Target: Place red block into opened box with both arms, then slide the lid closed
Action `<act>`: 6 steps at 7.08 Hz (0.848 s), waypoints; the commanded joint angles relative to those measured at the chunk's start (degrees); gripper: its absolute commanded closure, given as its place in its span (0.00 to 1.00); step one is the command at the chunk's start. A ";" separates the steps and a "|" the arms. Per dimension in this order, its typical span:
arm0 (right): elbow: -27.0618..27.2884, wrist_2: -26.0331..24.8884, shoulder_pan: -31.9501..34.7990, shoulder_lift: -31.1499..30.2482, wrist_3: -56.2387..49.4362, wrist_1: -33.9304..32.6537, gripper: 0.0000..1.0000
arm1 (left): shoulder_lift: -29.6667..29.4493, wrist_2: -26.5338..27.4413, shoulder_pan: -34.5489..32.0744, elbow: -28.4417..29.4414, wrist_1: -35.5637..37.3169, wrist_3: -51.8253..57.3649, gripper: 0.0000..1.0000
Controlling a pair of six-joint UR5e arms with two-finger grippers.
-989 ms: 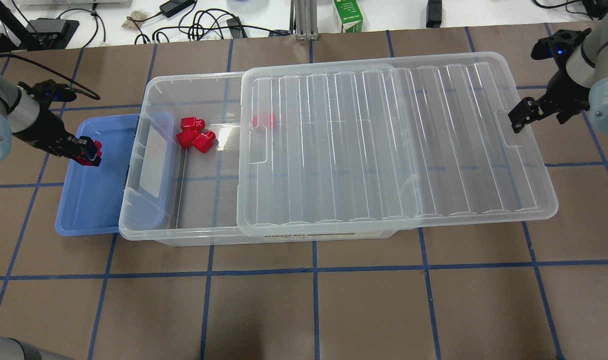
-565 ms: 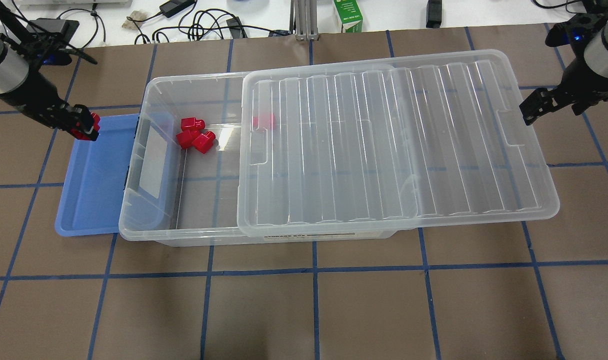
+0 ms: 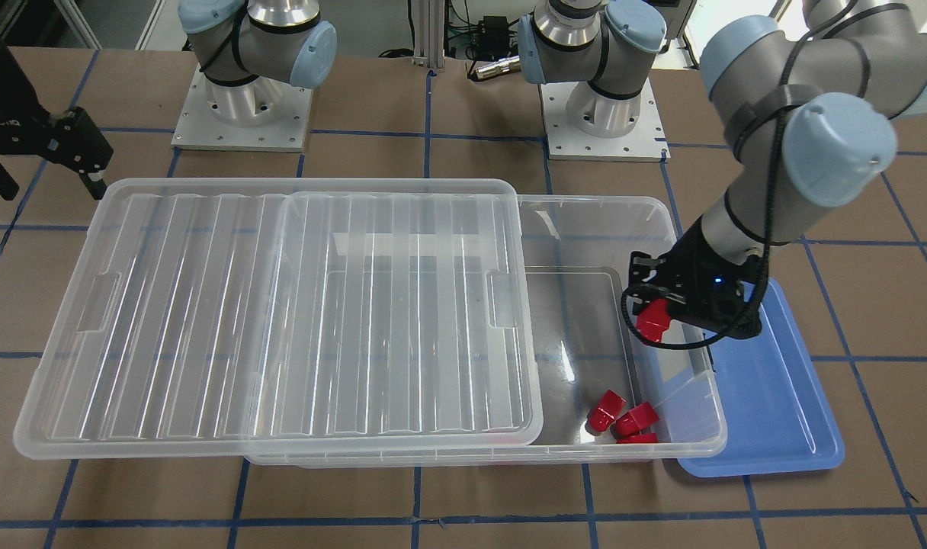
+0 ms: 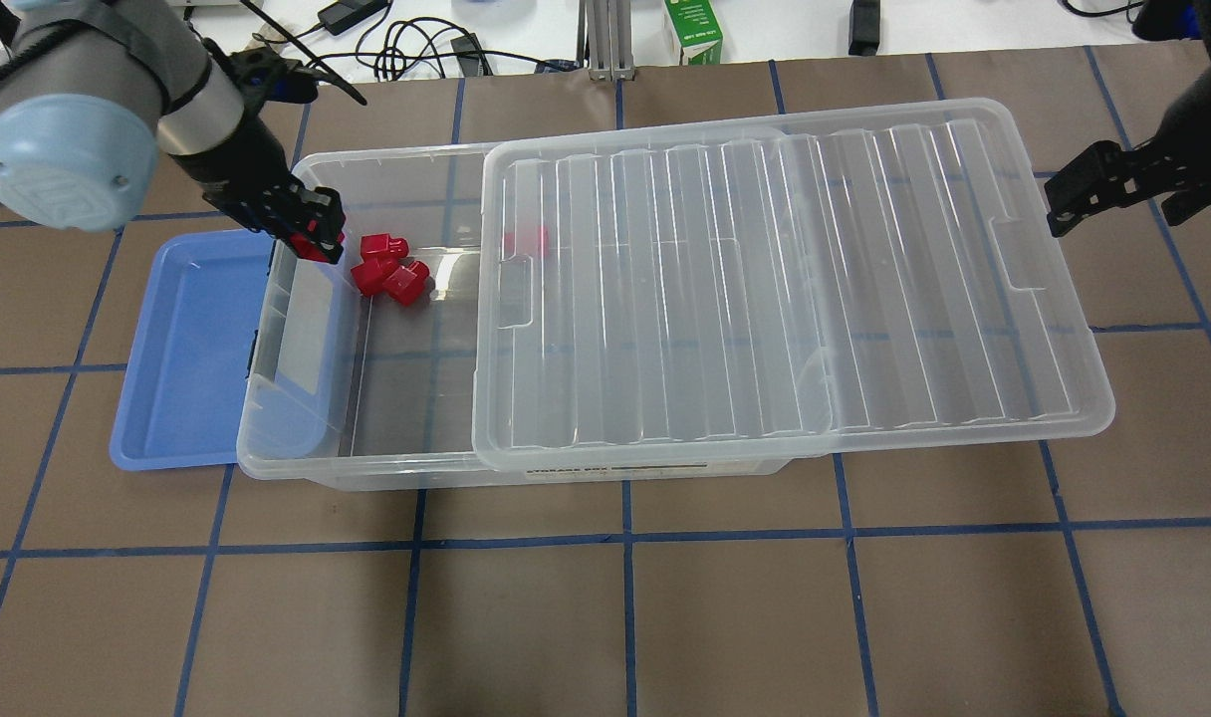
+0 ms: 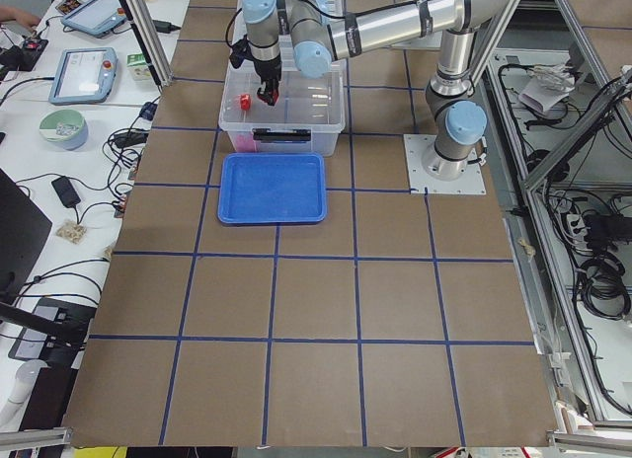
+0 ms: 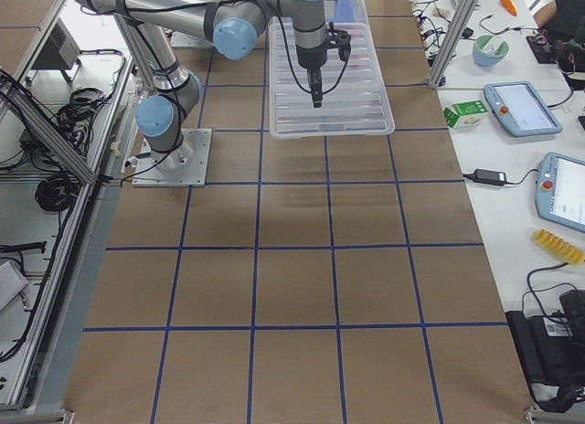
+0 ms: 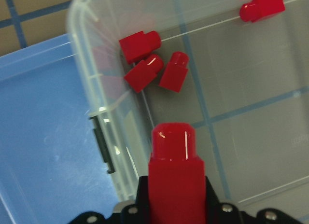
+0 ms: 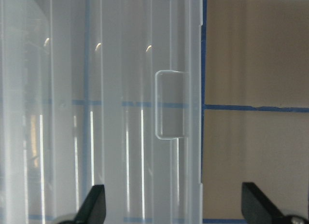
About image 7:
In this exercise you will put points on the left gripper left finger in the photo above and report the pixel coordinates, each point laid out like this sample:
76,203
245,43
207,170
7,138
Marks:
142,201

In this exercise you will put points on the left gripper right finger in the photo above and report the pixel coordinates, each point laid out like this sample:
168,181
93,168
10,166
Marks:
212,204

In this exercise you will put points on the clear plastic storage box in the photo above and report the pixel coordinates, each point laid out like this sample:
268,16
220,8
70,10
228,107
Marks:
246,94

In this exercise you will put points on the blue plastic tray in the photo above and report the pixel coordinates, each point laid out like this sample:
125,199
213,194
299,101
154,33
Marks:
50,167

